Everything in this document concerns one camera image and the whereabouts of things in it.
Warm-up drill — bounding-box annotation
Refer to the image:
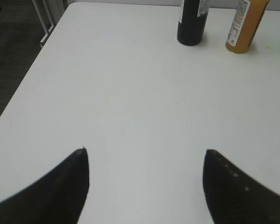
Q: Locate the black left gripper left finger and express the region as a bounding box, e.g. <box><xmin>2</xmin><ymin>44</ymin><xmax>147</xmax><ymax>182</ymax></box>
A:
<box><xmin>0</xmin><ymin>148</ymin><xmax>90</xmax><ymax>224</ymax></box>

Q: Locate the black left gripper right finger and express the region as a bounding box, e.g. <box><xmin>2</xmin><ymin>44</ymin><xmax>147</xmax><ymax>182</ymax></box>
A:
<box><xmin>203</xmin><ymin>149</ymin><xmax>280</xmax><ymax>224</ymax></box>

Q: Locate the orange juice bottle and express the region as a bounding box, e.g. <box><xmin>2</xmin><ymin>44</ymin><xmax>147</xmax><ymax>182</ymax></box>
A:
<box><xmin>225</xmin><ymin>0</ymin><xmax>269</xmax><ymax>54</ymax></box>

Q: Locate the dark red wine bottle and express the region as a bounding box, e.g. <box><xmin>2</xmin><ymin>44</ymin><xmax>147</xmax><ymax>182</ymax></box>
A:
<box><xmin>177</xmin><ymin>0</ymin><xmax>210</xmax><ymax>46</ymax></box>

